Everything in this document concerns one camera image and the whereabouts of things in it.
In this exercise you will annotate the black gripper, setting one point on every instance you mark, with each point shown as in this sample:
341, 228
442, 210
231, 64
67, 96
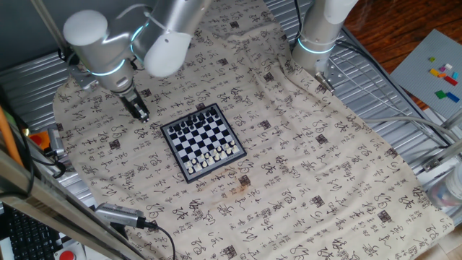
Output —
133, 103

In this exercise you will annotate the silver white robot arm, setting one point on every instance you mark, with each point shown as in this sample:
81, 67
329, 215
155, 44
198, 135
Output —
101, 54

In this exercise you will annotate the black framed magnetic chessboard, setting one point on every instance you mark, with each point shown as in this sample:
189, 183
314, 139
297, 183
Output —
202, 142

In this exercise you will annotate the black chess queen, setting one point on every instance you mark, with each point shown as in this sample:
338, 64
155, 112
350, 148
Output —
189, 120

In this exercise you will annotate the black chess king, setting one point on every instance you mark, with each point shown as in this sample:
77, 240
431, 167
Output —
195, 118

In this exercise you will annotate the white chess queen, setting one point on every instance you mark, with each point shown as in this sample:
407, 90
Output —
210, 160

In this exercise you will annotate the white chess king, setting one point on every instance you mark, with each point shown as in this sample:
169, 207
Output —
216, 157

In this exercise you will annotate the black clamp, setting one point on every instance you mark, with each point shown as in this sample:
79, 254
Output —
64, 56

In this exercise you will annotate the orange emergency stop box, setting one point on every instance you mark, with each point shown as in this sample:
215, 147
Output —
36, 139

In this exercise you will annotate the orange pole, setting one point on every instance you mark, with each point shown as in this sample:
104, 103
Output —
8, 137

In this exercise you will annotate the grey diagonal rod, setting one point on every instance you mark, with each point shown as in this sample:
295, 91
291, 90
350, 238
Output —
45, 18

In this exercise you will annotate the beige calligraphy print cloth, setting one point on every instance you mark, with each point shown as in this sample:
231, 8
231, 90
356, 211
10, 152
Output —
288, 162

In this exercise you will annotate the white box red button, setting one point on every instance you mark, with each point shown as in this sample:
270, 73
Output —
66, 255

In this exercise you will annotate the black computer keyboard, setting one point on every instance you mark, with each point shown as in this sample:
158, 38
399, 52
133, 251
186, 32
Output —
29, 234

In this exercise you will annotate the silver base mounting plate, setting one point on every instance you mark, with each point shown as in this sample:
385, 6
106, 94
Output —
337, 74

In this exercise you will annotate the grey brick baseplate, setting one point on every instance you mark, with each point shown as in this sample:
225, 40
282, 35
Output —
422, 72

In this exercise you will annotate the yellow toy brick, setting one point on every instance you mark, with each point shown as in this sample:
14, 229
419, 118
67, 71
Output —
434, 72

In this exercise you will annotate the orange toy brick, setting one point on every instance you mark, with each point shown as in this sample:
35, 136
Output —
442, 75

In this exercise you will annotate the aluminium profile bar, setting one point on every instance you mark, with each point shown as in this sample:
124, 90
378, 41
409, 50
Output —
453, 121
444, 155

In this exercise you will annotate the white toy brick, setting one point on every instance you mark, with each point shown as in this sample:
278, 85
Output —
448, 66

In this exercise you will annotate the red toy brick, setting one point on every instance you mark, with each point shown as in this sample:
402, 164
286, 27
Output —
450, 80

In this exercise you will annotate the blue toy brick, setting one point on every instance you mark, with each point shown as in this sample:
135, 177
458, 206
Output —
452, 97

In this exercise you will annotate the cyan toy brick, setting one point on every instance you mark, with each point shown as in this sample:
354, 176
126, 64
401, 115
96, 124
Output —
455, 75

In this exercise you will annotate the translucent plastic container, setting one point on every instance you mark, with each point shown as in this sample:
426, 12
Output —
449, 187

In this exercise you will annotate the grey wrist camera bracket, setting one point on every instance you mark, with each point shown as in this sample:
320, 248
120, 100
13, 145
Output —
82, 78

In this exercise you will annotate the small silver camera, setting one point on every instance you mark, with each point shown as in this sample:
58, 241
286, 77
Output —
56, 141

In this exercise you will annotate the long silver camera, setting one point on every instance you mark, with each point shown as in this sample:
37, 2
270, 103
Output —
119, 215

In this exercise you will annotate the aluminium frame beam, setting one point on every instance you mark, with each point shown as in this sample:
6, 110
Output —
43, 196

